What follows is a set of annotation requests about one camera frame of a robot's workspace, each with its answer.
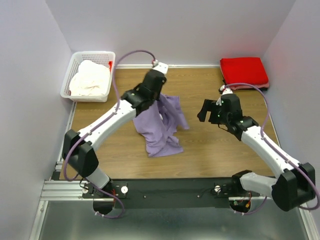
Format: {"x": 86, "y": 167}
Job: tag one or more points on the red garment in basket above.
{"x": 110, "y": 65}

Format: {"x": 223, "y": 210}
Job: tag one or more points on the white plastic laundry basket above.
{"x": 99, "y": 57}

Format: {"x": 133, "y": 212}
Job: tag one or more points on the white crumpled t shirt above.
{"x": 92, "y": 79}

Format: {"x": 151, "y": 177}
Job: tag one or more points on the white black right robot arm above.
{"x": 293, "y": 183}

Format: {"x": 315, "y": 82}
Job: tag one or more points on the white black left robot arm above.
{"x": 79, "y": 147}

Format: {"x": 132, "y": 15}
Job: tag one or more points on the folded red t shirt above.
{"x": 249, "y": 70}

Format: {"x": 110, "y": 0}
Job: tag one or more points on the purple t shirt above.
{"x": 159, "y": 123}

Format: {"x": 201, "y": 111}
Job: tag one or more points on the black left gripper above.
{"x": 159, "y": 96}

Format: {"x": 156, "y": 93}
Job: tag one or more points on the folded black t shirt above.
{"x": 262, "y": 88}

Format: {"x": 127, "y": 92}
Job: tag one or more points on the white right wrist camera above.
{"x": 223, "y": 90}

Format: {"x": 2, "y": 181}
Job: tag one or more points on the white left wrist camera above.
{"x": 160, "y": 66}

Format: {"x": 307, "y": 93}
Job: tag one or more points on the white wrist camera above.
{"x": 223, "y": 90}
{"x": 160, "y": 66}

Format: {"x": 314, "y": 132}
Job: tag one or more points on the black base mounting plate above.
{"x": 163, "y": 193}

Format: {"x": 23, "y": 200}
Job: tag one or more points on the aluminium frame rail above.
{"x": 63, "y": 213}

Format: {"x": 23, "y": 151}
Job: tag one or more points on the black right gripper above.
{"x": 207, "y": 106}

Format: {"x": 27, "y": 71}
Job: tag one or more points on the folded pink t shirt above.
{"x": 247, "y": 87}

